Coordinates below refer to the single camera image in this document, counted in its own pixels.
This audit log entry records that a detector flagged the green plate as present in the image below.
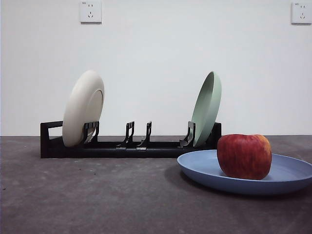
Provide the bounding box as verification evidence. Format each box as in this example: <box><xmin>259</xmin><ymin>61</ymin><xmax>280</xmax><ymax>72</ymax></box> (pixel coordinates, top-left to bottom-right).
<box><xmin>190</xmin><ymin>71</ymin><xmax>223</xmax><ymax>147</ymax></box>

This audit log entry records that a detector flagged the red yellow apple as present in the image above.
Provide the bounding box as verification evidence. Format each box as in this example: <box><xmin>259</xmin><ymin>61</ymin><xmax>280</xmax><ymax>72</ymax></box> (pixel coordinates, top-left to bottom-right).
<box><xmin>216</xmin><ymin>133</ymin><xmax>273</xmax><ymax>180</ymax></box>

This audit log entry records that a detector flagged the cream plate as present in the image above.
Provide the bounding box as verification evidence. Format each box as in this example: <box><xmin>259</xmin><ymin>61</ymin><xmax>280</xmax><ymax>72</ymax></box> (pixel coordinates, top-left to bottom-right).
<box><xmin>62</xmin><ymin>70</ymin><xmax>105</xmax><ymax>148</ymax></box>

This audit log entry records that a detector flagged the blue plate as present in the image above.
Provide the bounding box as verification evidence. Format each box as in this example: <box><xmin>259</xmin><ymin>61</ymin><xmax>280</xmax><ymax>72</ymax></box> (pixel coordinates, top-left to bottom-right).
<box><xmin>176</xmin><ymin>150</ymin><xmax>312</xmax><ymax>196</ymax></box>

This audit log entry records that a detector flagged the white wall socket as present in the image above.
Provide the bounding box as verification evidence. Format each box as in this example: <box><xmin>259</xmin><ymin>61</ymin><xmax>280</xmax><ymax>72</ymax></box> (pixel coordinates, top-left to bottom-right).
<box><xmin>291</xmin><ymin>2</ymin><xmax>312</xmax><ymax>25</ymax></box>
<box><xmin>80</xmin><ymin>0</ymin><xmax>102</xmax><ymax>24</ymax></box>

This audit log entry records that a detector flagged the black plate rack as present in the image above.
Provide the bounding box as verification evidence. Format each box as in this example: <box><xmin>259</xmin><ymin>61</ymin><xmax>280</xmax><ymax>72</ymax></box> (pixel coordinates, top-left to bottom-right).
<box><xmin>39</xmin><ymin>120</ymin><xmax>222</xmax><ymax>159</ymax></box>

